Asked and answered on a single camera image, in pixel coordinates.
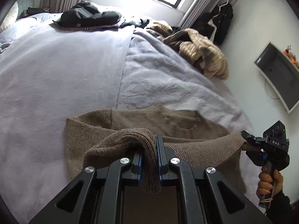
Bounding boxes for white round pillow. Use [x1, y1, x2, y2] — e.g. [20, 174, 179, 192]
[0, 2, 19, 32]

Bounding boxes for television power cable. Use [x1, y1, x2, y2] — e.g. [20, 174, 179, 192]
[263, 79, 281, 100]

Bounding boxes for black clothes pile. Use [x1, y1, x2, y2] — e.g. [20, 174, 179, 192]
[53, 1, 150, 31]

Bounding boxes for right hand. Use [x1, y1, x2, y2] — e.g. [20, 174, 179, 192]
[256, 165, 284, 199]

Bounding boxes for tan striped clothes pile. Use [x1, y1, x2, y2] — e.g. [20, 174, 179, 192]
[144, 20, 229, 80]

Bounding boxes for brown knit sweater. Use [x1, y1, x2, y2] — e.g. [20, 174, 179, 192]
[65, 105, 246, 194]

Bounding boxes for black hanging jacket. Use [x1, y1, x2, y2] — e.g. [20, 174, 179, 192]
[191, 0, 234, 46]

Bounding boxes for lavender plush bed blanket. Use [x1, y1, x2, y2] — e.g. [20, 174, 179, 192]
[1, 13, 252, 223]

